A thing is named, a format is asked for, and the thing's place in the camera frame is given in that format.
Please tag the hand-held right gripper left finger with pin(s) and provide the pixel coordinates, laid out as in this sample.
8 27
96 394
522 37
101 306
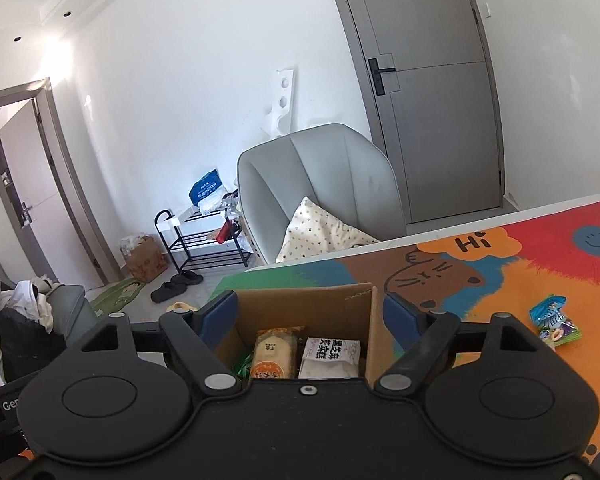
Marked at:
219 316

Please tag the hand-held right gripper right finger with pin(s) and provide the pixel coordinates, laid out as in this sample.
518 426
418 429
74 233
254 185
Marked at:
401 319

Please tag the green snack packet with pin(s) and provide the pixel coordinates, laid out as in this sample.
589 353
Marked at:
242 366

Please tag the beige pastry packet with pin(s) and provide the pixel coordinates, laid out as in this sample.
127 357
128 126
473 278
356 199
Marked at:
274 355

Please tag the white snack packet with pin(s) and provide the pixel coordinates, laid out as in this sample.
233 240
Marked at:
330 357

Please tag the large cardboard box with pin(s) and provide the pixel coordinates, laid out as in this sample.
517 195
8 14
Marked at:
300 305

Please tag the yellow slipper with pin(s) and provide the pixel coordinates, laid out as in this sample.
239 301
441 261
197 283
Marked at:
181 307

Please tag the dark slipper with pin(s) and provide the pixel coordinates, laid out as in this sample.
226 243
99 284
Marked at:
166 291
187 277

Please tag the black bag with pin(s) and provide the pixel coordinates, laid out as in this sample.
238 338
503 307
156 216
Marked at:
25 347

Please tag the black shoe rack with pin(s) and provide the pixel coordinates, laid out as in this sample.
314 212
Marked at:
200 240

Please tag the small printed cardboard box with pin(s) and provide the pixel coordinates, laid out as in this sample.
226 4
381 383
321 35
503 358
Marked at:
147 260

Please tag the green floor rug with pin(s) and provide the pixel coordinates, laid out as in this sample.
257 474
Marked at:
117 297

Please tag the colourful printed table mat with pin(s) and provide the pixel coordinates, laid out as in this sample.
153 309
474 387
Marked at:
505 280

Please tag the white cloth pile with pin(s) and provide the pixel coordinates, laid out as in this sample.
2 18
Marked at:
27 295

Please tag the dotted cream pillow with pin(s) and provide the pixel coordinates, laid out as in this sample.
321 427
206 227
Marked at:
315 232

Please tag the grey sofa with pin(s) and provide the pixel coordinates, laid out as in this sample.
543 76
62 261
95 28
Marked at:
70 310

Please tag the blue plastic bag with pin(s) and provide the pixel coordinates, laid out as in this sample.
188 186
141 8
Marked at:
204 188

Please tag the blue snack packet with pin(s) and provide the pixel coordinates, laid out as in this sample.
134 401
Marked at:
547 312

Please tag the grey upholstered chair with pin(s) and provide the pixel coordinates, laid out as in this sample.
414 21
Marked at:
340 175

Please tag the open grey room door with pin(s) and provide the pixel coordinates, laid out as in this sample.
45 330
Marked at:
40 185

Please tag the white board with holes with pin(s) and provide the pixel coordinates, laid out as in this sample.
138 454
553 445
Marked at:
281 102

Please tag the small white wall switch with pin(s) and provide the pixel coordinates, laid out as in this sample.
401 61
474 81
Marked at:
486 9

